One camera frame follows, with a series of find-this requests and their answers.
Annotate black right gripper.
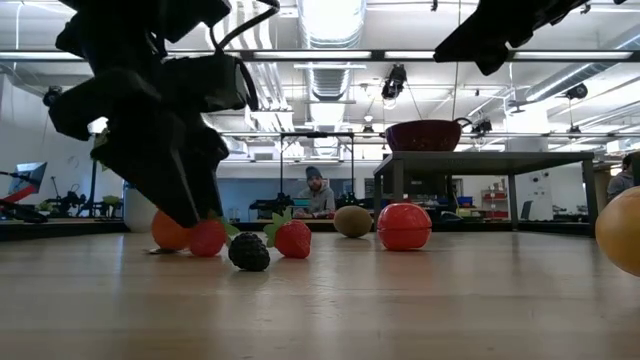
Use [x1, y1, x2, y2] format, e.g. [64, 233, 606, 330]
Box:
[433, 0, 591, 77]

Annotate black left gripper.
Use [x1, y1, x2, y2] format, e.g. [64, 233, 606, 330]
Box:
[47, 64, 230, 229]

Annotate toy orange with leaf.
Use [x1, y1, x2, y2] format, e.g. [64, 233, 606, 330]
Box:
[148, 208, 196, 256]

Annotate red toy strawberry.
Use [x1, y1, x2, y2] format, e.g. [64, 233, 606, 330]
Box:
[263, 208, 313, 260]
[188, 212, 241, 259]

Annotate dark red bowl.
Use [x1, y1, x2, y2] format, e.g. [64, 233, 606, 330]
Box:
[383, 117, 474, 153]

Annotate black toy blackberry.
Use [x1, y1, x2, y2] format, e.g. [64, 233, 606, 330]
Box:
[228, 232, 272, 273]

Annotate brown toy kiwi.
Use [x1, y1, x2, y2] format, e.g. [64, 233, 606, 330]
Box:
[333, 205, 374, 239]

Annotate red toy tomato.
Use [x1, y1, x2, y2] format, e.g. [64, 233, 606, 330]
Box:
[376, 202, 433, 252]

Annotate black beam with light strips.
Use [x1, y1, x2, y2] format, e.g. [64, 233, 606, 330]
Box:
[0, 48, 640, 63]

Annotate person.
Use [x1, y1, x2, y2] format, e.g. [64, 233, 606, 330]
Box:
[293, 166, 337, 220]
[606, 153, 636, 201]

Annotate red storage rack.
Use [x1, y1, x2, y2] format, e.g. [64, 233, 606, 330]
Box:
[479, 187, 511, 221]

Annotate background monitor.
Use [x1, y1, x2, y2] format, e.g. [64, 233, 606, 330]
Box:
[8, 161, 49, 196]

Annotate orange toy mango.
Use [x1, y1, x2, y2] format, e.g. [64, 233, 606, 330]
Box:
[594, 185, 640, 279]

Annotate thin hanging cable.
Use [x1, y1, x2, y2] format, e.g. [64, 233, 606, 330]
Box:
[452, 0, 462, 121]

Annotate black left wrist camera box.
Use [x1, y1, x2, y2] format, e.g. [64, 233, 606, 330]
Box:
[164, 52, 259, 114]

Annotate black aluminium table frame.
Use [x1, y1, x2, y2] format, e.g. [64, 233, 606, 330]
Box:
[0, 218, 596, 242]

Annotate black metal frame stand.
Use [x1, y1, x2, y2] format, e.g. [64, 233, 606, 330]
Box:
[278, 131, 356, 221]

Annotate silver ventilation duct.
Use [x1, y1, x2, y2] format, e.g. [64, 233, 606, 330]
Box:
[298, 0, 367, 49]

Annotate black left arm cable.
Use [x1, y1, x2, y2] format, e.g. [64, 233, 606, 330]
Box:
[208, 0, 281, 51]

